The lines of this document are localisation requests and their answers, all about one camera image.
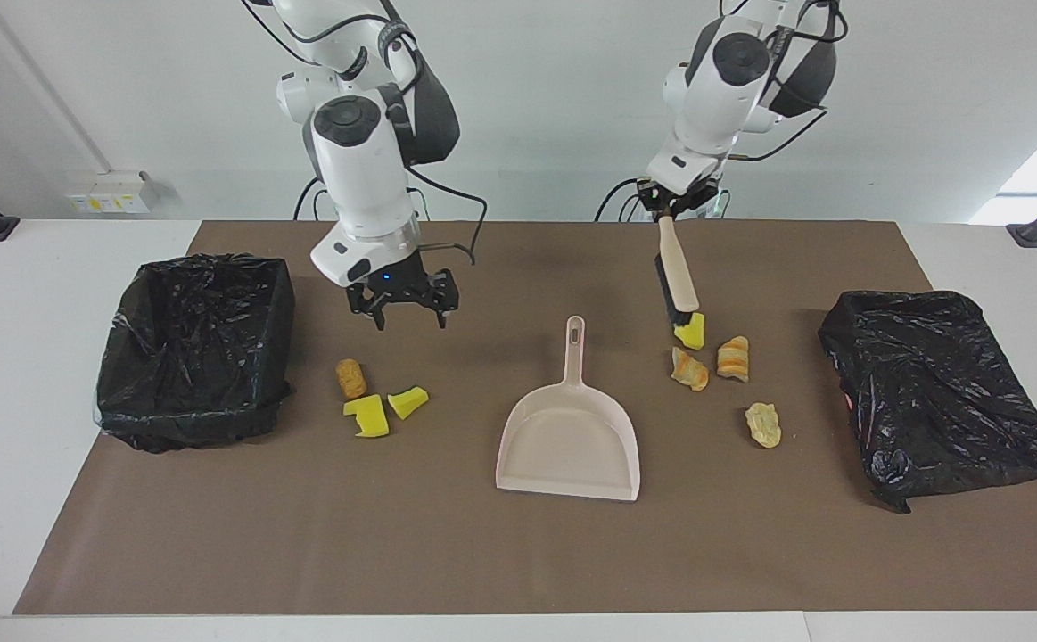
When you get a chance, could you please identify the crumpled black trash bag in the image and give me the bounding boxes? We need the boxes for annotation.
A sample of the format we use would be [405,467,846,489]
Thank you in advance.
[818,289,1037,514]

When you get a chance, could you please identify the brown table mat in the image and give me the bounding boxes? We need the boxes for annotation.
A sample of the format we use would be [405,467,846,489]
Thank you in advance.
[12,220,1037,616]

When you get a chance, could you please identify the white wall cable conduit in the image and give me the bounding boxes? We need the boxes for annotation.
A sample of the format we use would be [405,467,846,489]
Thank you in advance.
[0,0,118,177]

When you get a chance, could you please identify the black base cable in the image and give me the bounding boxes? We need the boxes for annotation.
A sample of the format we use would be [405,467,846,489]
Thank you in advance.
[293,176,345,222]
[597,177,653,222]

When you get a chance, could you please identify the pink hand brush black bristles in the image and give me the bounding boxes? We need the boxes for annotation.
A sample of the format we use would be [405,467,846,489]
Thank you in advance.
[654,212,704,327]

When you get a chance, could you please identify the toy croissant piece pale end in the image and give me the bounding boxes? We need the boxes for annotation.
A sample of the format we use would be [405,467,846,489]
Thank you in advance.
[671,347,711,392]

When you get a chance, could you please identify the yellow sponge piece notched edge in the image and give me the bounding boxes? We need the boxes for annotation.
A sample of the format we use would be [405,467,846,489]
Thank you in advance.
[342,393,391,439]

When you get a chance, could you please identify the black right base cable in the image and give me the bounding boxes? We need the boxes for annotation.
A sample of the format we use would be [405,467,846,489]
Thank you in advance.
[293,176,345,222]

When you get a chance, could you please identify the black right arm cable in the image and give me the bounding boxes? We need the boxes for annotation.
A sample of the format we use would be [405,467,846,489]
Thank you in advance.
[242,0,490,267]

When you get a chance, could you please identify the black left base cable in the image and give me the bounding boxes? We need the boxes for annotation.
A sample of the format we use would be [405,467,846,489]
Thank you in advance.
[597,177,653,222]

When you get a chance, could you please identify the pale toy bread chunk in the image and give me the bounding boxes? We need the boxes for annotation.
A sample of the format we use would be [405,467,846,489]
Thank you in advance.
[745,402,783,449]

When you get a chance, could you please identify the brown toy potato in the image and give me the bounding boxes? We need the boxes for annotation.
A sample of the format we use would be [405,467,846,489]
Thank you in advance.
[335,358,368,400]

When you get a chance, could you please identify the open bin with black bag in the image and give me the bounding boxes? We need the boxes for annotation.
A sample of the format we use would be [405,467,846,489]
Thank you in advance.
[95,253,296,454]

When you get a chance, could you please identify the pink plastic dustpan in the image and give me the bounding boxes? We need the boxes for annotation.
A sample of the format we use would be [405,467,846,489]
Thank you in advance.
[495,315,642,502]

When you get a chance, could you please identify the yellow green sponge wedge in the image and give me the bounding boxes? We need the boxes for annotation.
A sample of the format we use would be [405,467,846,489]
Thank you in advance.
[387,385,431,421]

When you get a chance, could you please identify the striped toy croissant piece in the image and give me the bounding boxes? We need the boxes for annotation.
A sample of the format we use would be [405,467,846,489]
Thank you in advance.
[717,336,751,383]

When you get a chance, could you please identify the white wall socket outlet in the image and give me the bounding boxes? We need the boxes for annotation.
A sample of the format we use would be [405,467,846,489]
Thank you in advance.
[66,171,160,215]

